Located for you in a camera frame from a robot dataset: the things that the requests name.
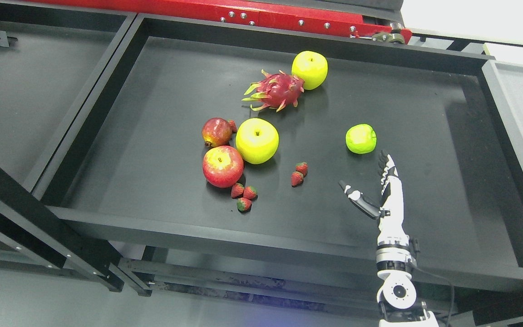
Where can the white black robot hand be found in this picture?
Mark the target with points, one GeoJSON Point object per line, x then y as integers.
{"type": "Point", "coordinates": [389, 211]}

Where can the green apple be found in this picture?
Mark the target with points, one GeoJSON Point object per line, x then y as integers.
{"type": "Point", "coordinates": [361, 139]}

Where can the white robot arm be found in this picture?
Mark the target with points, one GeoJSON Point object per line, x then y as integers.
{"type": "Point", "coordinates": [397, 296]}

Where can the strawberry middle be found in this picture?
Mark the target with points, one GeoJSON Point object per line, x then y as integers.
{"type": "Point", "coordinates": [250, 193]}

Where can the yellow apple centre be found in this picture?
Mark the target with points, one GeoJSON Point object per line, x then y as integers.
{"type": "Point", "coordinates": [257, 140]}

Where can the yellow apple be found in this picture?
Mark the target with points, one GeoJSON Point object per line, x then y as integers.
{"type": "Point", "coordinates": [257, 140]}
{"type": "Point", "coordinates": [311, 67]}

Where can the red apple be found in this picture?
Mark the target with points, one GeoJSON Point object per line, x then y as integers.
{"type": "Point", "coordinates": [222, 166]}

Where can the yellow apple upper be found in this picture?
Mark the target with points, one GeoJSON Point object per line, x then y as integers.
{"type": "Point", "coordinates": [311, 67]}

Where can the strawberry right lower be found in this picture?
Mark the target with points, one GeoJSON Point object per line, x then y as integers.
{"type": "Point", "coordinates": [297, 179]}

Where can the strawberry right upper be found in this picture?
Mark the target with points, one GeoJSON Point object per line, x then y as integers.
{"type": "Point", "coordinates": [302, 168]}

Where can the strawberry bottom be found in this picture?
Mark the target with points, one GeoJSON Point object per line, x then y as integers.
{"type": "Point", "coordinates": [244, 205]}

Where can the strawberry left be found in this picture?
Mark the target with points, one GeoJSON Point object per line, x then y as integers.
{"type": "Point", "coordinates": [237, 190]}

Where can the dragon fruit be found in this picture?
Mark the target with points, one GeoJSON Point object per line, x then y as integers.
{"type": "Point", "coordinates": [275, 91]}

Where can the strawberry behind pomegranate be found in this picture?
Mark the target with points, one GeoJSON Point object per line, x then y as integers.
{"type": "Point", "coordinates": [233, 126]}

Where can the pomegranate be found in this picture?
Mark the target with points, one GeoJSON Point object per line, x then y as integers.
{"type": "Point", "coordinates": [216, 132]}

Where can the red metal beam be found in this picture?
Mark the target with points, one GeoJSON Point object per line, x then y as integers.
{"type": "Point", "coordinates": [261, 14]}

